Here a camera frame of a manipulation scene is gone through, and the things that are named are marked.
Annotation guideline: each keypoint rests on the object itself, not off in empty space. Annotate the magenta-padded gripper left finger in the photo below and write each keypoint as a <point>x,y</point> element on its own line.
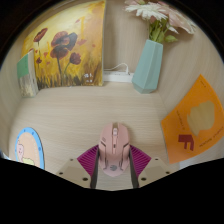
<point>78,173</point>

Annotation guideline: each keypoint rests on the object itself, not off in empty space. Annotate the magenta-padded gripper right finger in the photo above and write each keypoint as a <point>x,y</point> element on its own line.
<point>151,171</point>

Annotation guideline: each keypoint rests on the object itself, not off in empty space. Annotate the pink computer mouse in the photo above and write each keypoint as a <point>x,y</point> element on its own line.
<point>113,148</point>

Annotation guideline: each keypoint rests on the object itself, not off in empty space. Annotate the round blue-rimmed cartoon mouse pad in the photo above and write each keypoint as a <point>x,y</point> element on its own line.
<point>30,146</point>

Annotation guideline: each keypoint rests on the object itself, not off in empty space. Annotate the orange book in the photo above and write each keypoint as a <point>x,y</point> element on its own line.
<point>196,123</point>

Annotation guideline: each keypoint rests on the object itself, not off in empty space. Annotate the teal faceted vase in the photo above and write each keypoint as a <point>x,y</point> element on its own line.
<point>147,66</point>

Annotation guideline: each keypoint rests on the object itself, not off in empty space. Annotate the green and beige book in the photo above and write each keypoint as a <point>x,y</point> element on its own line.
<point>27,75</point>

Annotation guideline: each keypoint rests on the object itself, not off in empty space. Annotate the yellow poppy canvas painting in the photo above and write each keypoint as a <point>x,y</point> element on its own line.
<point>70,43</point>

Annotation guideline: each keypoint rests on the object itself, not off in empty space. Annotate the pink and white flower bouquet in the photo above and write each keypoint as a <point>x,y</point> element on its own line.
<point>160,16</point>

